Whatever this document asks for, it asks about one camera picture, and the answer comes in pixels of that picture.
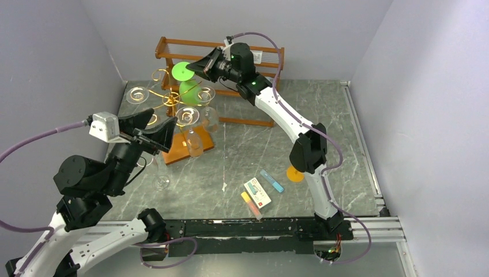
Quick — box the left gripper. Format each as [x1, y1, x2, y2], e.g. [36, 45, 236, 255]
[106, 108, 180, 194]

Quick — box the green plastic goblet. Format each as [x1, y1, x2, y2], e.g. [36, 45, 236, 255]
[171, 61, 201, 106]

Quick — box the clear wine glass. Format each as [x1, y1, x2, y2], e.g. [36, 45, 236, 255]
[137, 153, 170, 191]
[126, 86, 150, 104]
[195, 87, 219, 133]

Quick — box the clear champagne flute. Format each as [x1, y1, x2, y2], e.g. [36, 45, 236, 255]
[176, 106, 204, 157]

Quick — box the orange plastic goblet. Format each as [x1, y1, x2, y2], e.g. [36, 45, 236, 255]
[286, 166, 304, 182]

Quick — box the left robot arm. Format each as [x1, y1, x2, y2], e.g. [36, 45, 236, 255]
[6, 108, 177, 276]

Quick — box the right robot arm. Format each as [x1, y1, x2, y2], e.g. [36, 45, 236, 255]
[186, 43, 344, 239]

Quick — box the wooden two-tier shelf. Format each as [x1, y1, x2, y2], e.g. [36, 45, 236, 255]
[155, 37, 284, 104]

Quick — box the packaged item top shelf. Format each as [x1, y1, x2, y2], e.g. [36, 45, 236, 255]
[251, 50, 263, 65]

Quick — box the small white teal box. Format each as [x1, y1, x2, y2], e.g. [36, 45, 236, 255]
[243, 178, 272, 209]

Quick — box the blue marker pen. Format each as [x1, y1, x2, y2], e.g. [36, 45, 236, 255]
[260, 170, 284, 193]

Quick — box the yellow pink marker pen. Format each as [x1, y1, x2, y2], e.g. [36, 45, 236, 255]
[240, 192, 263, 220]

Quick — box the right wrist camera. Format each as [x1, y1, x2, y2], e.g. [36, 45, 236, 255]
[222, 36, 234, 52]

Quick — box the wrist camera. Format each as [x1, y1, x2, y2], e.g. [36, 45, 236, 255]
[222, 36, 234, 52]
[89, 111, 120, 143]

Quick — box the gold wire wine glass rack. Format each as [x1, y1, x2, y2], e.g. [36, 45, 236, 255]
[148, 68, 215, 165]

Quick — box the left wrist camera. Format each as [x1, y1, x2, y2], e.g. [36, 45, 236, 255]
[89, 111, 120, 143]

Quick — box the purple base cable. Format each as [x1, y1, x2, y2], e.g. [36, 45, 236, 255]
[139, 236, 200, 269]

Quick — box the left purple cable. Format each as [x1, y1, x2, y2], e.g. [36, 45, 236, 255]
[0, 120, 91, 277]

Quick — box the black base frame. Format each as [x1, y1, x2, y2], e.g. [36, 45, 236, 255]
[137, 208, 353, 257]

